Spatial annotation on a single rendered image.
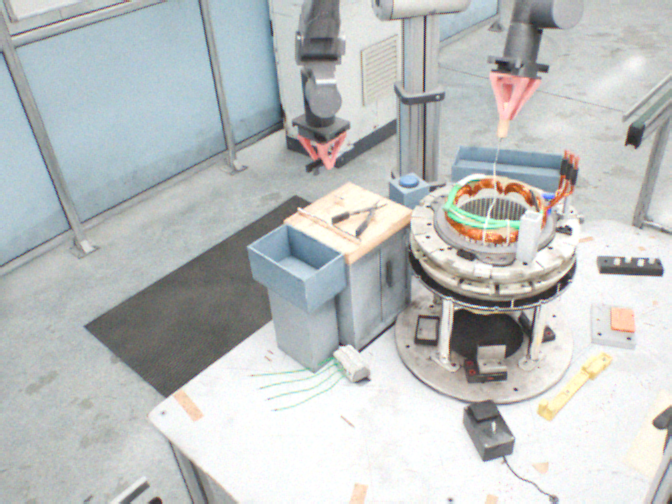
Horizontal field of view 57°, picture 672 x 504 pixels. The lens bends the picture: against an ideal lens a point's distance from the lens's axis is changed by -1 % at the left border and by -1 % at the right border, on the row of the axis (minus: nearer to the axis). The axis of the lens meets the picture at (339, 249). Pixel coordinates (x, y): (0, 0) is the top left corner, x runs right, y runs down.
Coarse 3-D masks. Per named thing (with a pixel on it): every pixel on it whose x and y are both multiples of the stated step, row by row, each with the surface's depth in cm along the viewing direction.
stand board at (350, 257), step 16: (336, 192) 138; (352, 192) 138; (368, 192) 137; (304, 208) 133; (320, 208) 133; (336, 208) 133; (352, 208) 132; (384, 208) 132; (400, 208) 131; (304, 224) 129; (336, 224) 128; (352, 224) 128; (368, 224) 127; (384, 224) 127; (400, 224) 128; (320, 240) 124; (336, 240) 123; (368, 240) 123; (384, 240) 126; (352, 256) 120
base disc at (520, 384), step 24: (408, 312) 144; (432, 312) 143; (552, 312) 141; (408, 336) 138; (528, 336) 135; (408, 360) 132; (432, 360) 131; (552, 360) 129; (432, 384) 127; (456, 384) 126; (480, 384) 126; (504, 384) 125; (528, 384) 125; (552, 384) 125
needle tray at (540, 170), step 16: (464, 160) 154; (480, 160) 152; (496, 160) 151; (512, 160) 150; (528, 160) 148; (544, 160) 147; (560, 160) 146; (464, 176) 145; (512, 176) 141; (528, 176) 140; (544, 176) 138; (560, 176) 140
